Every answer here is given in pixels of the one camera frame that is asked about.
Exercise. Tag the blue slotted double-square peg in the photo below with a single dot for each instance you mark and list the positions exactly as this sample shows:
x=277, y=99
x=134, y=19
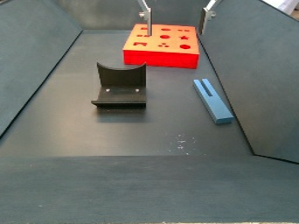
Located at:
x=218, y=111

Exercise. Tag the black curved cradle stand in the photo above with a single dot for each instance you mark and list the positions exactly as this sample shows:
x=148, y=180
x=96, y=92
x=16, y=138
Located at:
x=121, y=87

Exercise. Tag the red shape-sorting board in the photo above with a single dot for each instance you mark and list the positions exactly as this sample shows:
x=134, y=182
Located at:
x=170, y=47

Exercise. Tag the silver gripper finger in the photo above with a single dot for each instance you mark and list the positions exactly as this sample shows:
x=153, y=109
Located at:
x=206, y=14
x=145, y=14

